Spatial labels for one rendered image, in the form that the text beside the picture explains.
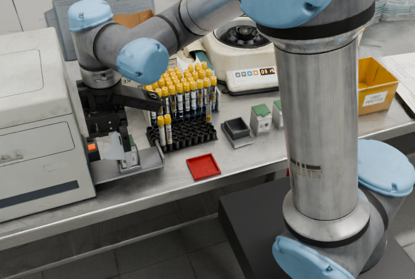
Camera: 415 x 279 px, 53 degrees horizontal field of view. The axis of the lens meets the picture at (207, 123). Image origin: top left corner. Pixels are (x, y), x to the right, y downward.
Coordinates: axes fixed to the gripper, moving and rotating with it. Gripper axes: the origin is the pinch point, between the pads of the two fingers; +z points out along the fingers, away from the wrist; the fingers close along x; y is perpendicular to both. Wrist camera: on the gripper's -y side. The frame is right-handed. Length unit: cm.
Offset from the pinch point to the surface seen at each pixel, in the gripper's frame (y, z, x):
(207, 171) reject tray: -17.6, 8.4, 5.7
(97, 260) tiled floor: 17, 96, -36
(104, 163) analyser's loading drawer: 5.4, 4.7, -1.7
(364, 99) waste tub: -65, 2, 1
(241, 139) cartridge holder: -29.3, 7.2, -0.7
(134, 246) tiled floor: 1, 96, -37
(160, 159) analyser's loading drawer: -7.4, 4.6, 1.5
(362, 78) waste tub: -74, 6, -11
